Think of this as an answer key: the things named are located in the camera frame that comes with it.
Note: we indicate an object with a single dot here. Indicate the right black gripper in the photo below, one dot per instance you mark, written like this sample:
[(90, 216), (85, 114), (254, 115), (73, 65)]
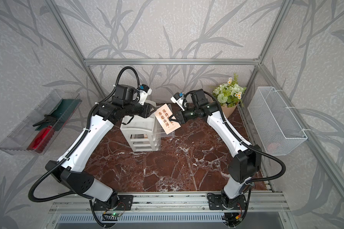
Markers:
[(180, 116)]

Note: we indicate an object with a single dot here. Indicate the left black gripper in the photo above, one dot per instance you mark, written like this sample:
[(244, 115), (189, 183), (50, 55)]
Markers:
[(145, 112)]

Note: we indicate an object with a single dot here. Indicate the pink postcard red characters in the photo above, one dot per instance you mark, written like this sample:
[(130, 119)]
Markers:
[(162, 115)]

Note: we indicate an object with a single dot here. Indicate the white plastic drawer organizer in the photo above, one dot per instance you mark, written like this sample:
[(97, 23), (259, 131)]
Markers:
[(141, 133)]

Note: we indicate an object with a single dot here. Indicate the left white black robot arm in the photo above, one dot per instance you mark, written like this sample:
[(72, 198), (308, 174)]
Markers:
[(128, 98)]

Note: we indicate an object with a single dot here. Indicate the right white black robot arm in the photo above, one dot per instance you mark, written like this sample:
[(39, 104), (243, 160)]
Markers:
[(246, 158)]

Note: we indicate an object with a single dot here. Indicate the beige flower pot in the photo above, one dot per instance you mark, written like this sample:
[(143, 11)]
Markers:
[(228, 111)]

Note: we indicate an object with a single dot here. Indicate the white green artificial flowers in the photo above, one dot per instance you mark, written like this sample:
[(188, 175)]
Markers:
[(230, 93)]

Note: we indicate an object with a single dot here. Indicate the green cloth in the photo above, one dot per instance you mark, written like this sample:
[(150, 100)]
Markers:
[(63, 110)]

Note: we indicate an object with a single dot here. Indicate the black clamp tool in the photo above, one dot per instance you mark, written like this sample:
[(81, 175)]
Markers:
[(48, 120)]

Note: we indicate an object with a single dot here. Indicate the pink object in basket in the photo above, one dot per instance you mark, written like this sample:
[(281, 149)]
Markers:
[(272, 147)]

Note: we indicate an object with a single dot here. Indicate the red brush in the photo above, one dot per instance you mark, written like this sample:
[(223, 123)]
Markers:
[(41, 140)]

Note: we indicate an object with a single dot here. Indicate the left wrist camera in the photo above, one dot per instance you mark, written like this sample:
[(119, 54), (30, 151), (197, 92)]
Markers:
[(144, 92)]

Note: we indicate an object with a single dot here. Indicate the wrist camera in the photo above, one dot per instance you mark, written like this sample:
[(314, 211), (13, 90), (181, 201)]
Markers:
[(179, 98), (144, 92)]

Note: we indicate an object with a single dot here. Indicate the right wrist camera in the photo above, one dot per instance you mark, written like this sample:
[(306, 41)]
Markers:
[(179, 98)]

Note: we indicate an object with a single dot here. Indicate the aluminium front rail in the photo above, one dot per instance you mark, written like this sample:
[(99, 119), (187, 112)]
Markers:
[(200, 202)]

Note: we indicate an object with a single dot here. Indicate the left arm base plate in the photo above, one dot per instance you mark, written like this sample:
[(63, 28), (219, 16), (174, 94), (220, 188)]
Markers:
[(119, 203)]

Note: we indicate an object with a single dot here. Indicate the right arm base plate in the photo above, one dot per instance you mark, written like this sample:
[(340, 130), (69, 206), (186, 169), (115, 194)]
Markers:
[(222, 202)]

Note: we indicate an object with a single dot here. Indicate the white wire mesh basket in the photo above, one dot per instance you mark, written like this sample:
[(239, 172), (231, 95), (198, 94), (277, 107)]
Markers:
[(274, 121)]

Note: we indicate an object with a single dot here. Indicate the clear plastic wall tray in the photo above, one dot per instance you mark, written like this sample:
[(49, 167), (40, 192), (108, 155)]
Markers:
[(35, 134)]

